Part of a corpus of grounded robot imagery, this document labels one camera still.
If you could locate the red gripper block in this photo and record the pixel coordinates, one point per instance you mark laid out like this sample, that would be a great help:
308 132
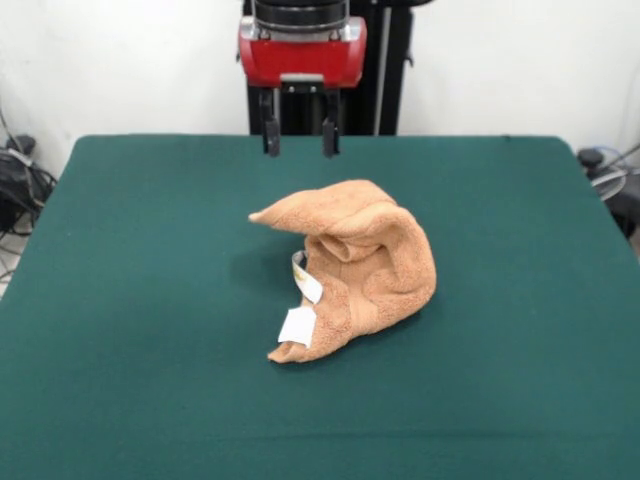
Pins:
300 55

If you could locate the tan terry towel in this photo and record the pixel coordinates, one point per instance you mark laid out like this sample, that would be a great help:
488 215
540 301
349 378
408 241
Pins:
395 250

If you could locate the black pedestal caster foot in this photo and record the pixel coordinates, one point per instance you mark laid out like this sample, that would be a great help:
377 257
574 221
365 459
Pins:
21 143
591 158

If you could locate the dark green table cloth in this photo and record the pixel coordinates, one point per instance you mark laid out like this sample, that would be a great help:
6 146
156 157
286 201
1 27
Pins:
150 300

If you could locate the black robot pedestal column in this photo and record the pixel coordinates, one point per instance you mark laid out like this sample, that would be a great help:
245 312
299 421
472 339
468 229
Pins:
390 100

